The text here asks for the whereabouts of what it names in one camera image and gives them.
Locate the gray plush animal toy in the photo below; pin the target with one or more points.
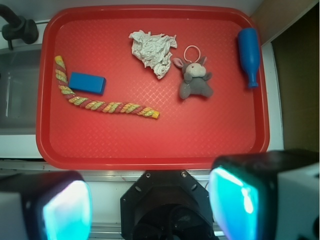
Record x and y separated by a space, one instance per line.
195 76

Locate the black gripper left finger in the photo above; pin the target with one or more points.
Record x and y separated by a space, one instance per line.
45 206

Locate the crumpled white paper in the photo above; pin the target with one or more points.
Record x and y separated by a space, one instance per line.
154 51

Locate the black faucet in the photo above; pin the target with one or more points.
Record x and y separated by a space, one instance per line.
17 27

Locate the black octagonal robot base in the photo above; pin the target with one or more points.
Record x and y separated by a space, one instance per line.
166 205

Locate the blue plastic bottle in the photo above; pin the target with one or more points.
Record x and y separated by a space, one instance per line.
249 54

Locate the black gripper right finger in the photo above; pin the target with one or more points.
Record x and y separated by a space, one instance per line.
273 195

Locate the steel sink basin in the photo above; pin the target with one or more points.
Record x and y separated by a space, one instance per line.
19 79

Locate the blue rectangular block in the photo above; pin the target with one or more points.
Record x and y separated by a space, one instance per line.
87 83

